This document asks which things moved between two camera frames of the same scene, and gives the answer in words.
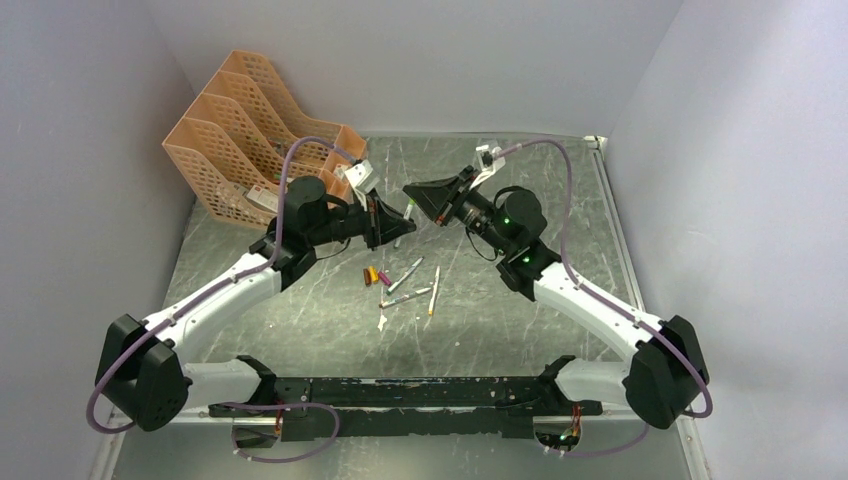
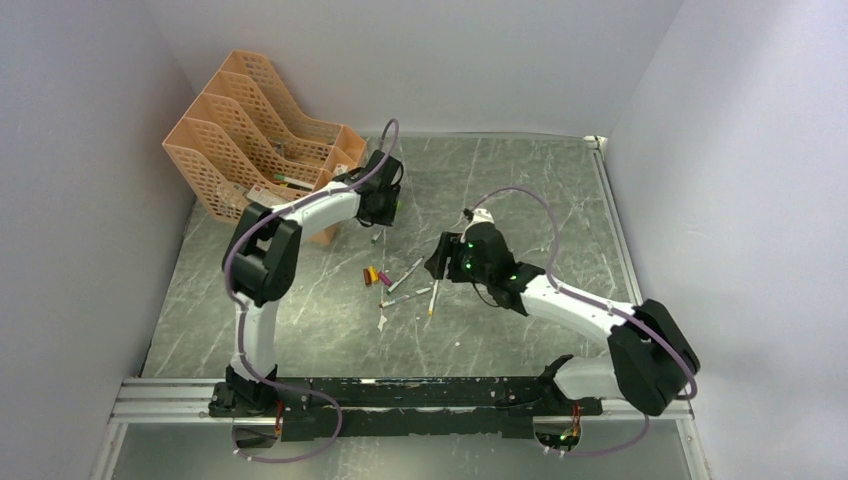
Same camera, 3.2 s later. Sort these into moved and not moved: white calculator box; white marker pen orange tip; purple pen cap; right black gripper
Moved: right black gripper
Not moved: white marker pen orange tip; purple pen cap; white calculator box
